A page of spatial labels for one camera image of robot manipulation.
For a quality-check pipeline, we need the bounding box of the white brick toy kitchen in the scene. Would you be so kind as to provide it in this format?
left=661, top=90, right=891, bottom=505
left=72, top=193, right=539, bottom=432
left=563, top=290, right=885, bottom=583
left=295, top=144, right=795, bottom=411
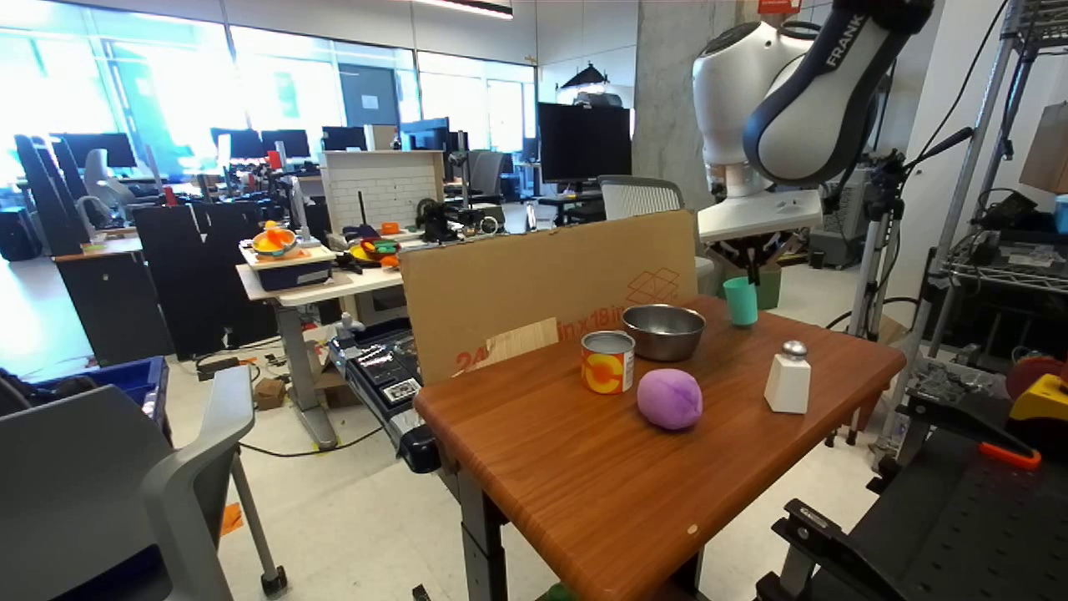
left=320, top=149, right=446, bottom=236

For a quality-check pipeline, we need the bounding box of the white desk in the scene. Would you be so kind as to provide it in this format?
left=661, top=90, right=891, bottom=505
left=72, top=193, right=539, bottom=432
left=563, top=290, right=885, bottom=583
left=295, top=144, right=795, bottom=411
left=236, top=240, right=410, bottom=452

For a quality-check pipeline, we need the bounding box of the yellow emergency stop box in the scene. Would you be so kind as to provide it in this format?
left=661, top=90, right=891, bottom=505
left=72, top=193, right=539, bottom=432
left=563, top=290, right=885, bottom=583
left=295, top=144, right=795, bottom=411
left=1005, top=355, right=1068, bottom=428

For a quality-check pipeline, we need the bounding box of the orange and yellow can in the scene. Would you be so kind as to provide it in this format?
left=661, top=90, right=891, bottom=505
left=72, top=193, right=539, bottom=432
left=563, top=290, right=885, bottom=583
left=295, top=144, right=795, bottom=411
left=581, top=331, right=636, bottom=395

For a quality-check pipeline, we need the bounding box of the large black monitor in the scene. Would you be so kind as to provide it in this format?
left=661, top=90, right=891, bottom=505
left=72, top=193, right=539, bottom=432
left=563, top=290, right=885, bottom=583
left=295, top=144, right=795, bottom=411
left=537, top=101, right=633, bottom=185

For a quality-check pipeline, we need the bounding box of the black partition panel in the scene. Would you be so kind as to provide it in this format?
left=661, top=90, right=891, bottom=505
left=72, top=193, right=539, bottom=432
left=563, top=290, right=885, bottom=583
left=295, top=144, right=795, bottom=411
left=133, top=201, right=280, bottom=361

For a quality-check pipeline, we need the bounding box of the row of monitors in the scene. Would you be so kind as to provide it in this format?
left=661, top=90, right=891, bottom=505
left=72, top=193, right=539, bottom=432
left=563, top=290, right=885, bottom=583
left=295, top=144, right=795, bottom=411
left=48, top=116, right=458, bottom=168

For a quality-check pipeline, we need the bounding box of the metal wire shelf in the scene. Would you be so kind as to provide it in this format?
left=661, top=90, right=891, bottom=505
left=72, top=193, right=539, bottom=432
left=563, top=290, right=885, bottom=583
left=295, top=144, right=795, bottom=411
left=884, top=0, right=1068, bottom=435

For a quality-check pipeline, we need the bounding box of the black pendant lamp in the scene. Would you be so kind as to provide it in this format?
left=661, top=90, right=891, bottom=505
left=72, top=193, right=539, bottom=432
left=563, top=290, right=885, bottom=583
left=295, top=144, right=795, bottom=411
left=557, top=61, right=617, bottom=93

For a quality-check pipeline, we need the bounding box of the white salt shaker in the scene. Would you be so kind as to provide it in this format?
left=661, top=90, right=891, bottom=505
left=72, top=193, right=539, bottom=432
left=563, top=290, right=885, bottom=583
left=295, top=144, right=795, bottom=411
left=763, top=340, right=812, bottom=415

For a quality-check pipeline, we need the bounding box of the blue and white tray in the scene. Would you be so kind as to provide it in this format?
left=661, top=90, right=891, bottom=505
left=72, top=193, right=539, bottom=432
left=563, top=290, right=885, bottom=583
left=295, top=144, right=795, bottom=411
left=239, top=240, right=336, bottom=292

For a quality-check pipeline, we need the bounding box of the orange handled clamp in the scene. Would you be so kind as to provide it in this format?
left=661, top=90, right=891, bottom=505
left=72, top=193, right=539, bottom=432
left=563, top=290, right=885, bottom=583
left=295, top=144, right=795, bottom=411
left=905, top=391, right=1044, bottom=472

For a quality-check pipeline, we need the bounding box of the black cable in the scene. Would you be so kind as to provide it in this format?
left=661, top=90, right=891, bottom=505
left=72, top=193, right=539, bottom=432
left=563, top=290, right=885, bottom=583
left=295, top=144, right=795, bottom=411
left=239, top=424, right=386, bottom=459

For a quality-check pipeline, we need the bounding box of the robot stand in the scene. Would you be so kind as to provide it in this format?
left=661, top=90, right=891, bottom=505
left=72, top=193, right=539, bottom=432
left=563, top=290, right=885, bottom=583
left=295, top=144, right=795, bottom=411
left=755, top=392, right=1068, bottom=601

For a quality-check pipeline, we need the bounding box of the metal bowl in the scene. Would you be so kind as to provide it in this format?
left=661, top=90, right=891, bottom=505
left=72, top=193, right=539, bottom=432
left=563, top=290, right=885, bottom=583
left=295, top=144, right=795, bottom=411
left=622, top=304, right=707, bottom=363

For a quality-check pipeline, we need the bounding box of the white mesh office chair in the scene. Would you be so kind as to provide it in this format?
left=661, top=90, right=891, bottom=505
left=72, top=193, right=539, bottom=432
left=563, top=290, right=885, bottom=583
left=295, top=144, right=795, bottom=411
left=597, top=174, right=687, bottom=223

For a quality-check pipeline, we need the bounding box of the purple soft ball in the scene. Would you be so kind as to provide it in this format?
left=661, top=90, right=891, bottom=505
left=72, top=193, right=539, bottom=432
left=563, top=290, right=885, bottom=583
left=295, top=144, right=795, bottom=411
left=637, top=368, right=704, bottom=432

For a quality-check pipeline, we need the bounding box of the camera on tripod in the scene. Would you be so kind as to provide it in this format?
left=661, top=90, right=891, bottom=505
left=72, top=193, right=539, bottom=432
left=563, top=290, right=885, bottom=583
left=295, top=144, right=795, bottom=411
left=822, top=125, right=977, bottom=339

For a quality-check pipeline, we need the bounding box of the orange toy bowl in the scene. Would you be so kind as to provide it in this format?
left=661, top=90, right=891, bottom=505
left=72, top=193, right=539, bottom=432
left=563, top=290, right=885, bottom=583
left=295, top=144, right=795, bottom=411
left=251, top=224, right=300, bottom=259

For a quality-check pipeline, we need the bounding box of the grey chair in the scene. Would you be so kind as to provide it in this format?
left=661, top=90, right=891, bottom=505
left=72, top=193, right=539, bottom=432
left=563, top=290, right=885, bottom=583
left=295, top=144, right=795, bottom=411
left=0, top=365, right=290, bottom=601

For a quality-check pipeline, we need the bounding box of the blue plastic bin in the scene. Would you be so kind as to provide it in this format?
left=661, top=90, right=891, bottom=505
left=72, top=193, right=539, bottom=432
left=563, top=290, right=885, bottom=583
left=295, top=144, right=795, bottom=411
left=32, top=356, right=169, bottom=427

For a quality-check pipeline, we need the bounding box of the black equipment case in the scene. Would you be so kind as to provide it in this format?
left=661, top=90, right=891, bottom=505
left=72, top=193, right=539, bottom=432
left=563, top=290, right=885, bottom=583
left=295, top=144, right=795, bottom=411
left=328, top=320, right=441, bottom=474

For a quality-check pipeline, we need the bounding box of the brown cardboard box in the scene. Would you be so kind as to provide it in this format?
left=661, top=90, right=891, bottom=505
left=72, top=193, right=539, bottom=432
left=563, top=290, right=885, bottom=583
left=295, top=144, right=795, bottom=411
left=1019, top=101, right=1068, bottom=195

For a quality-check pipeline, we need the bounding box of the black clamp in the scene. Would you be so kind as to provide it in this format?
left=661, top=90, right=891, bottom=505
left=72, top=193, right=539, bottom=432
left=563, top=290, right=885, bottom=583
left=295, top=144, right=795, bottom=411
left=769, top=498, right=914, bottom=601

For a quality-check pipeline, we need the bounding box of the teal plastic cup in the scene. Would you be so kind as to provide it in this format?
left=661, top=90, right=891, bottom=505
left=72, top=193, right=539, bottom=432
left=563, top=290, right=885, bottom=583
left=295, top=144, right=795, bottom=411
left=723, top=276, right=759, bottom=327

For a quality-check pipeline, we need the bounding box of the green box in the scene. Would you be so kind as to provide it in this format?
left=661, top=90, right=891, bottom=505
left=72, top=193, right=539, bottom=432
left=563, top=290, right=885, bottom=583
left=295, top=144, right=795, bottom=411
left=733, top=264, right=783, bottom=311

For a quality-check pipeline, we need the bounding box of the heap of colourful toys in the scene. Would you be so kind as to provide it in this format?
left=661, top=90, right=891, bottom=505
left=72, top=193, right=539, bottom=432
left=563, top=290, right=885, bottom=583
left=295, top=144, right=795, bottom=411
left=340, top=220, right=403, bottom=270

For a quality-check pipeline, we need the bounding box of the cardboard sheet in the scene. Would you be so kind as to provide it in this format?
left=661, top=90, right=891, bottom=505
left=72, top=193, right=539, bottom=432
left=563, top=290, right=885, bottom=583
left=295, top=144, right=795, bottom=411
left=399, top=210, right=700, bottom=386

